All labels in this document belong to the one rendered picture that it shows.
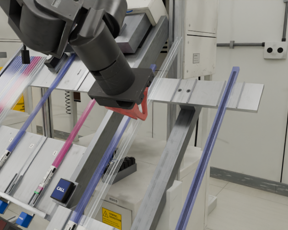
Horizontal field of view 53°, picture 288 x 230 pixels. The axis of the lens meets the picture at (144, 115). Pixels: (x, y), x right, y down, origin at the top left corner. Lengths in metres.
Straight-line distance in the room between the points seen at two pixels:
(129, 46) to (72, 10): 0.54
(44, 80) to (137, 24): 0.41
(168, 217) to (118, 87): 0.33
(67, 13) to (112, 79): 0.11
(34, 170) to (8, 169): 0.11
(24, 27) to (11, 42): 1.88
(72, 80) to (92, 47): 0.64
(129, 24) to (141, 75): 0.53
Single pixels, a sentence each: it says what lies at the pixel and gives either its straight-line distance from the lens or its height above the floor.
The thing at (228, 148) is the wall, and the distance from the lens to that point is 2.59.
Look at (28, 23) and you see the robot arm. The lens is 0.42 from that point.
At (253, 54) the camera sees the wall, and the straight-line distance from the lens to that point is 2.42.
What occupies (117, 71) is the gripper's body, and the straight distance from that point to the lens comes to 0.43.
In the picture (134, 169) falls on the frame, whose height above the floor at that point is 0.64.
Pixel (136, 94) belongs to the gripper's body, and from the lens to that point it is 0.44.
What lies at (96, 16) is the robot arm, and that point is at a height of 1.16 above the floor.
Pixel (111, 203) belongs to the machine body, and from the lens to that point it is 1.07.
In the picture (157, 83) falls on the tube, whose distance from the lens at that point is 0.57.
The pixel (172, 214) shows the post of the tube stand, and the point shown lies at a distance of 0.68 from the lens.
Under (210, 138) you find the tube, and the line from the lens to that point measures 0.58.
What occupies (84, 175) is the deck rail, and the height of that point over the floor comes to 0.80.
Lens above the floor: 1.11
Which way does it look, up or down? 13 degrees down
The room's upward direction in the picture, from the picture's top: straight up
